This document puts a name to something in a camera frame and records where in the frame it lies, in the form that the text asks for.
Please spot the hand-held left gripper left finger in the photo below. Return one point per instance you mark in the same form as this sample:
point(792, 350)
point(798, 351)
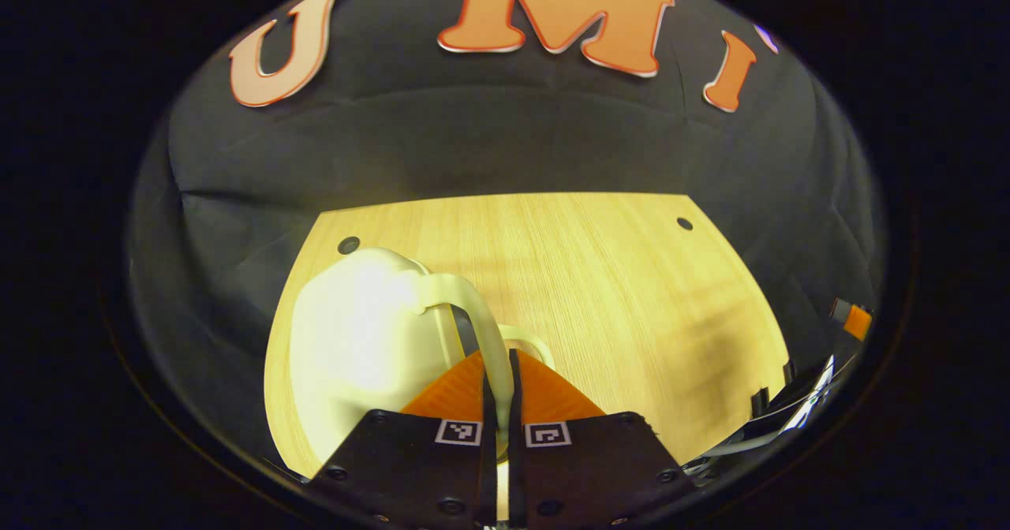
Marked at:
point(489, 435)

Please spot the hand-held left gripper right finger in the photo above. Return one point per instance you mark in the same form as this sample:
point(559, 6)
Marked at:
point(515, 404)

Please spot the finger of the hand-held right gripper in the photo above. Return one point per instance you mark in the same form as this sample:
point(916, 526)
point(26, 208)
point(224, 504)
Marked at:
point(856, 321)

